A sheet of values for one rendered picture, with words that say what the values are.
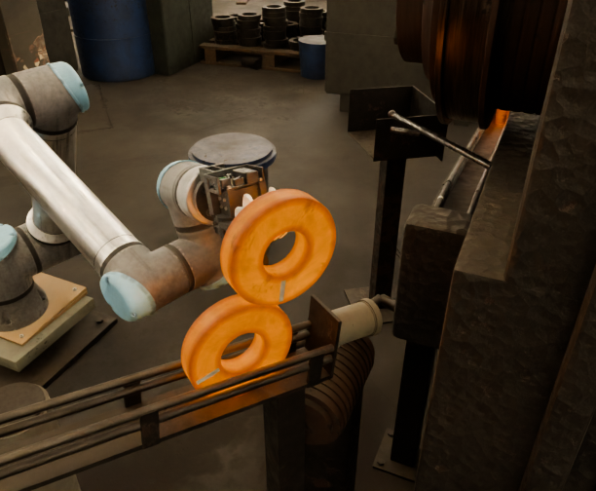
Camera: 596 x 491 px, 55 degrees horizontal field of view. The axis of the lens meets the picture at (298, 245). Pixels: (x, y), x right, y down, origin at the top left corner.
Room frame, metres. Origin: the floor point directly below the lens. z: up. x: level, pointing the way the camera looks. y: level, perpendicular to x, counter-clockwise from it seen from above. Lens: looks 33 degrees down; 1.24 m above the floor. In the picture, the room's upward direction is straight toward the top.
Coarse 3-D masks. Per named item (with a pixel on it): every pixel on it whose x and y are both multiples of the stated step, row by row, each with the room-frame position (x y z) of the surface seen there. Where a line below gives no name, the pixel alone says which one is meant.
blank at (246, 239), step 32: (288, 192) 0.61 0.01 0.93; (256, 224) 0.57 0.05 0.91; (288, 224) 0.59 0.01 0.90; (320, 224) 0.62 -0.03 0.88; (224, 256) 0.57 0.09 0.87; (256, 256) 0.57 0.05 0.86; (288, 256) 0.63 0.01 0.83; (320, 256) 0.62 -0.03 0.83; (256, 288) 0.57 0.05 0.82; (288, 288) 0.59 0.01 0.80
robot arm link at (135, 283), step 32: (0, 96) 1.10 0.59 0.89; (0, 128) 1.04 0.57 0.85; (32, 128) 1.12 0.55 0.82; (32, 160) 0.96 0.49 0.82; (32, 192) 0.92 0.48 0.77; (64, 192) 0.89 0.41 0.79; (64, 224) 0.84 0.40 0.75; (96, 224) 0.82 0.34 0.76; (96, 256) 0.78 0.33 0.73; (128, 256) 0.76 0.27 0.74; (160, 256) 0.77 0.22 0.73; (128, 288) 0.70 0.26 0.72; (160, 288) 0.73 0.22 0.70; (192, 288) 0.77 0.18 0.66; (128, 320) 0.71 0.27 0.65
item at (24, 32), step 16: (0, 0) 3.35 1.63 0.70; (16, 0) 3.45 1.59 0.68; (32, 0) 3.56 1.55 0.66; (0, 16) 3.53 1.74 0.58; (16, 16) 3.42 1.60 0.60; (32, 16) 3.53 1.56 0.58; (0, 32) 3.54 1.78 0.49; (16, 32) 3.40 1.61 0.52; (32, 32) 3.51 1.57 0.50; (0, 48) 3.56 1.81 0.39; (16, 48) 3.37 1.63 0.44; (32, 48) 3.48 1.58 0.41; (16, 64) 3.35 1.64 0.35; (32, 64) 3.45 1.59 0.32
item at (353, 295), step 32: (352, 96) 1.69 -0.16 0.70; (384, 96) 1.71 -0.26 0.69; (416, 96) 1.69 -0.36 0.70; (352, 128) 1.69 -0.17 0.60; (384, 128) 1.44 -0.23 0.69; (384, 160) 1.44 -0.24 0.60; (384, 192) 1.53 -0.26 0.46; (384, 224) 1.53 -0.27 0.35; (384, 256) 1.53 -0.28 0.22; (352, 288) 1.64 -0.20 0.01; (384, 288) 1.53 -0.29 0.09; (384, 320) 1.47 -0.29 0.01
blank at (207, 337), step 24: (216, 312) 0.56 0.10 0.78; (240, 312) 0.56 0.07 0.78; (264, 312) 0.58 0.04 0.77; (192, 336) 0.55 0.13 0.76; (216, 336) 0.55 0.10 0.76; (264, 336) 0.58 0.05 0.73; (288, 336) 0.60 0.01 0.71; (192, 360) 0.53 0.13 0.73; (216, 360) 0.54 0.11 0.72; (240, 360) 0.58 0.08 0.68; (264, 360) 0.58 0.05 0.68; (192, 384) 0.53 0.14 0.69; (240, 384) 0.56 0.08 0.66
